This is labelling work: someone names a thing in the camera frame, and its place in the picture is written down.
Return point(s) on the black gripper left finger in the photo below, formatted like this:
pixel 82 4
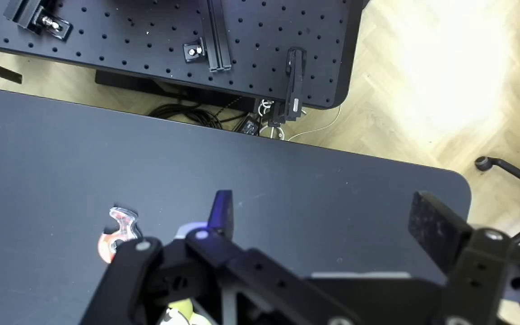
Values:
pixel 230 284

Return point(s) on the black perforated breadboard table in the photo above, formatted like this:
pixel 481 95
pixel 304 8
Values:
pixel 147 39

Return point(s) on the black aluminium rail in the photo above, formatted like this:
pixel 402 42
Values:
pixel 216 35

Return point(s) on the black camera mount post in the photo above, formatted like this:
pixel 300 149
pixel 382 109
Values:
pixel 295 84

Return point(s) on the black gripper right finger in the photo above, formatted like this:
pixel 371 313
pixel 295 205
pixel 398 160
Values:
pixel 481 264

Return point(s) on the orange tape dispenser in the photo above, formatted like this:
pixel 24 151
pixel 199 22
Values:
pixel 125 228

